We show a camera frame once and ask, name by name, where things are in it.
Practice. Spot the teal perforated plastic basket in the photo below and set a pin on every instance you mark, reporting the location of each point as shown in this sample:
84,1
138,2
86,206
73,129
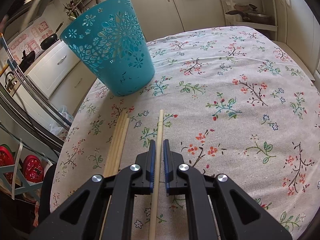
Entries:
108,39

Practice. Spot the black wok on stove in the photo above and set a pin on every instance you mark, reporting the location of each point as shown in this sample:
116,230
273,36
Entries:
27,60

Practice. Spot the white drawer cabinet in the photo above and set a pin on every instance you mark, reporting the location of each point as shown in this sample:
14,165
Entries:
60,75

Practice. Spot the cream chopstick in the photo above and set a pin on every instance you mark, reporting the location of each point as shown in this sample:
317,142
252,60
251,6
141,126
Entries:
116,144
114,136
154,199
121,146

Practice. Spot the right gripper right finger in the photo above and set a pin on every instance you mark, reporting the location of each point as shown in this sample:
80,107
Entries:
217,208

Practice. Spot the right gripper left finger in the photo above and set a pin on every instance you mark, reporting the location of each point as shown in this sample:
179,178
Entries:
102,208

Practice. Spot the floral white tablecloth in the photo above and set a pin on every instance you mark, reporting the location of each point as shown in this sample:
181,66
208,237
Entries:
234,103

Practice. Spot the brown pan on shelf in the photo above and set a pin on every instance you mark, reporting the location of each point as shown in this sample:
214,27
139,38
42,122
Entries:
250,13

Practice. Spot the metal kettle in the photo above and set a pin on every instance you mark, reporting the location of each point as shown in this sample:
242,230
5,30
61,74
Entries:
10,81

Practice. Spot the red round container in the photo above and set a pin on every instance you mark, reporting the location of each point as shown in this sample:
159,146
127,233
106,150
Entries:
32,169

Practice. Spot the black frying pan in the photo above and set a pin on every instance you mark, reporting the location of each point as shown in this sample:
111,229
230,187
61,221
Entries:
50,40

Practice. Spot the white open shelf rack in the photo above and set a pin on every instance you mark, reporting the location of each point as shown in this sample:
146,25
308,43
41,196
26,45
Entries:
267,7

